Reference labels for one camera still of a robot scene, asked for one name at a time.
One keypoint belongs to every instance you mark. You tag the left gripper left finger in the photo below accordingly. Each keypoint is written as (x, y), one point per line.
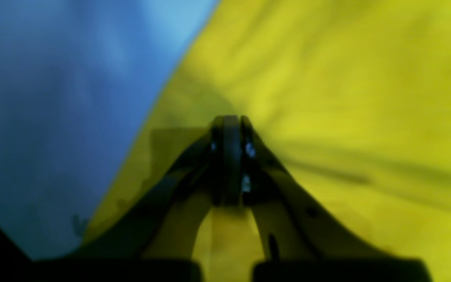
(154, 240)

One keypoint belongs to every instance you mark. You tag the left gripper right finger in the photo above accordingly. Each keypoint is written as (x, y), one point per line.
(301, 240)

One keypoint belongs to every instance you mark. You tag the orange t-shirt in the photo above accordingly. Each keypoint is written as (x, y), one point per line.
(353, 96)

